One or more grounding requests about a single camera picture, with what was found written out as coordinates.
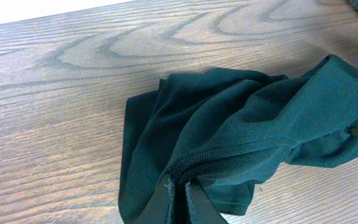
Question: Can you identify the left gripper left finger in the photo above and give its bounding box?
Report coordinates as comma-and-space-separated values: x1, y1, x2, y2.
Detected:
134, 175, 175, 224

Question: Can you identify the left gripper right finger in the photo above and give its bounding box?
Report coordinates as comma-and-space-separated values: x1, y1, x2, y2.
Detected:
185, 180, 228, 224

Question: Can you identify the black t-shirt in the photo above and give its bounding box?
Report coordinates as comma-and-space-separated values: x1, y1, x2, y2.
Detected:
118, 55, 358, 223

